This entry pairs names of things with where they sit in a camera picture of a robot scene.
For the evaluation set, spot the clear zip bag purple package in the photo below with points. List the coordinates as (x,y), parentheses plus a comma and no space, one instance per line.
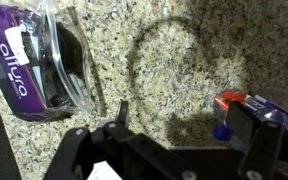
(14,83)

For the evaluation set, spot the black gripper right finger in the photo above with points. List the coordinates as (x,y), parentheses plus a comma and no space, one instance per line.
(257,146)

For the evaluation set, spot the water bottle red blue label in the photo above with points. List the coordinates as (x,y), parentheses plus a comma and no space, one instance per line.
(232,97)

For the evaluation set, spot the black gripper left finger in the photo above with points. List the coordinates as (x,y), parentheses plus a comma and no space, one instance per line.
(84,150)

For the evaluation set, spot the black round item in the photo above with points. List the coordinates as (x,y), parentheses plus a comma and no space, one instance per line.
(70,50)

